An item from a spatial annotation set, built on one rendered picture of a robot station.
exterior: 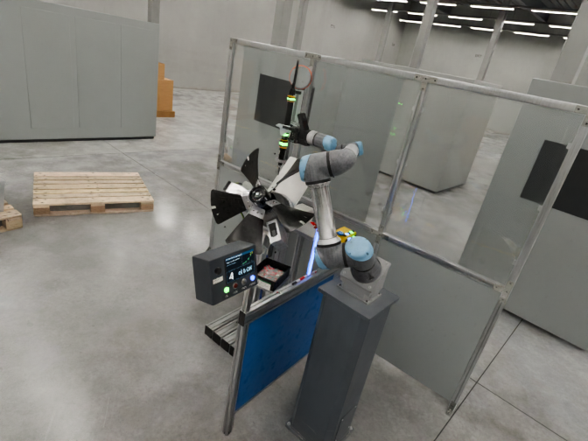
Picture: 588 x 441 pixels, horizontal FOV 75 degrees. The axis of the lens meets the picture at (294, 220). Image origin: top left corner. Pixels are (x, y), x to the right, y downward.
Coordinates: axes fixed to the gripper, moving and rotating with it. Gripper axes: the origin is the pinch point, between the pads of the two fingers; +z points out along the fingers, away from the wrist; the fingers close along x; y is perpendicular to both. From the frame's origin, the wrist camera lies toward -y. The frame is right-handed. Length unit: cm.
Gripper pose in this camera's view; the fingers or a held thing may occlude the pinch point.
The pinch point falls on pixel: (283, 123)
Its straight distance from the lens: 223.6
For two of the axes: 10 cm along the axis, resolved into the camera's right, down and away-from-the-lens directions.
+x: 6.2, -2.1, 7.6
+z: -7.7, -3.8, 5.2
